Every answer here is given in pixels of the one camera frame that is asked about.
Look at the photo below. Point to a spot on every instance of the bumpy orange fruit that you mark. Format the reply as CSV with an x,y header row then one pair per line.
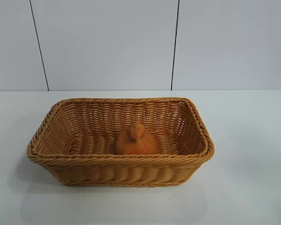
x,y
135,145

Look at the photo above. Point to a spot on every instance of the woven wicker basket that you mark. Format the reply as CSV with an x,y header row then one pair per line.
x,y
103,168

